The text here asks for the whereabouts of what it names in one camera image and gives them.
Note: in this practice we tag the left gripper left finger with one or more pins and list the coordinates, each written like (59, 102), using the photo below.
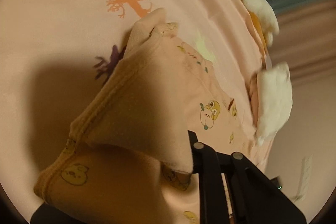
(46, 214)

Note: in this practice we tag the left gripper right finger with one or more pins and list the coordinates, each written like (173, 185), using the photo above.
(233, 190)

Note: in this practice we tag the orange cartoon print shirt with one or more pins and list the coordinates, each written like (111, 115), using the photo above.
(128, 157)

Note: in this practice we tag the folded white fleece garment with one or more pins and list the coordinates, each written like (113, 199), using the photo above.
(271, 95)

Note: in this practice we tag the pink curtain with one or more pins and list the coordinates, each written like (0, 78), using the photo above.
(307, 41)

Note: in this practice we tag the pink printed bed sheet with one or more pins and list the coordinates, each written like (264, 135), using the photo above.
(57, 55)

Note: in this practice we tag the white wall socket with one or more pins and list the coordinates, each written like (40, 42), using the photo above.
(304, 179)

